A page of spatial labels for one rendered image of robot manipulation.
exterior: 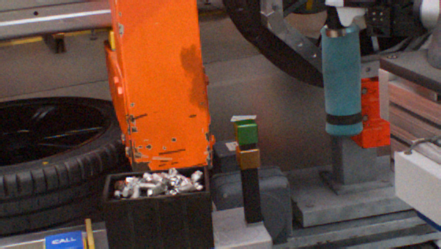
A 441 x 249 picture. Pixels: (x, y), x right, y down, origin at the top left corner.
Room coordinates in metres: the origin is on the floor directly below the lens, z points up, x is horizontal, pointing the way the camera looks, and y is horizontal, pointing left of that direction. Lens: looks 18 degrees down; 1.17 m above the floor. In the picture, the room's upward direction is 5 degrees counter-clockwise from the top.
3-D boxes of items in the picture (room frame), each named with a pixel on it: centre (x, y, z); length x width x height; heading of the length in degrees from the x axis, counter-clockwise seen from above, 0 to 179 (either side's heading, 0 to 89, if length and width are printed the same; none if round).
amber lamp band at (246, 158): (1.55, -0.04, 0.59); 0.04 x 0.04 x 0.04; 10
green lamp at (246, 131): (1.55, -0.04, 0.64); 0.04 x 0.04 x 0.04; 10
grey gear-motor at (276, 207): (2.05, -0.03, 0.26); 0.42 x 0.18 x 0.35; 10
